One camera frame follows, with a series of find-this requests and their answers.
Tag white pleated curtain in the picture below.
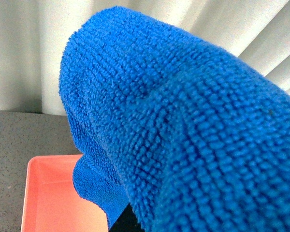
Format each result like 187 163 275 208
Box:
0 0 290 115

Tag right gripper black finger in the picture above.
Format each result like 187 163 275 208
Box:
111 204 145 232

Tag pink plastic bin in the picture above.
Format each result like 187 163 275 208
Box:
21 155 108 232

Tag blue microfiber cloth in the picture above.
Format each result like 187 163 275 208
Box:
59 7 290 232

